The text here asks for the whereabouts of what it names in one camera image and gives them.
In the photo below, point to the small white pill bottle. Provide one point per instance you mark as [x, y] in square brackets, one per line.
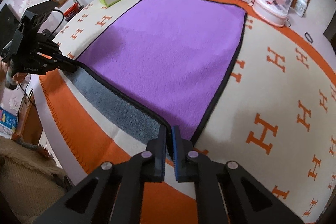
[300, 7]

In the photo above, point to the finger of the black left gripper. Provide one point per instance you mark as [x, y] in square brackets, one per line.
[65, 63]

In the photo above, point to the orange cream H-pattern blanket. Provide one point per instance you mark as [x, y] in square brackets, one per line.
[276, 117]

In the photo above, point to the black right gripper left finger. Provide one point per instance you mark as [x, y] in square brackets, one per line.
[112, 193]

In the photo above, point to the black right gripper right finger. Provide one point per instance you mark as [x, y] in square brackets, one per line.
[226, 193]

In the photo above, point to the purple grey microfibre towel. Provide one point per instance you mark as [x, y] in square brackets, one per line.
[162, 62]

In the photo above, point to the person's left hand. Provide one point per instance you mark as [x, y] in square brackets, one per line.
[18, 77]

